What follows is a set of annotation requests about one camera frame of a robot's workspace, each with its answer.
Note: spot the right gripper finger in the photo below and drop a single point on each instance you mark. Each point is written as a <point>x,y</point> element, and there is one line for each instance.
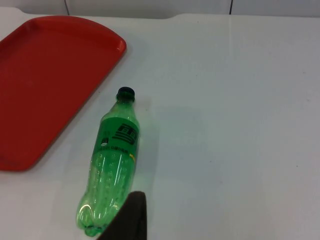
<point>130,220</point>

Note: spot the green plastic bottle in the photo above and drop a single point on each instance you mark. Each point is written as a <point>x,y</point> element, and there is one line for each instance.
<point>112,155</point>

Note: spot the red plastic tray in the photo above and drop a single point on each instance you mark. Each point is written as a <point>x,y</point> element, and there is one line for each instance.
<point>50,87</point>

